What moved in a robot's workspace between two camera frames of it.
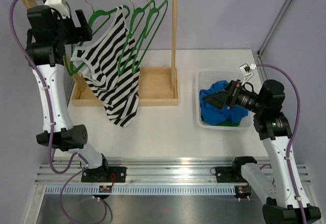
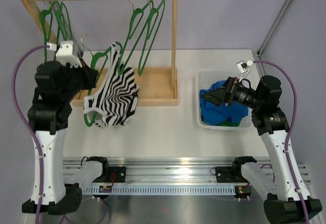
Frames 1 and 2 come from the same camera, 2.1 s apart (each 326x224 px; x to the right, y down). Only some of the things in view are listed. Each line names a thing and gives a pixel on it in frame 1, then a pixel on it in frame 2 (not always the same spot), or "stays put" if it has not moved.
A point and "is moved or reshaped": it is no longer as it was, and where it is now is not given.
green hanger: [94, 13] to [107, 53]
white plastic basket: [204, 78] stays put
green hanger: [135, 66] is moved or reshaped
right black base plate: [229, 174] stays put
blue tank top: [212, 114] stays put
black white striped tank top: [109, 63] is moved or reshaped
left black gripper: [80, 34] to [90, 75]
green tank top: [226, 123] stays put
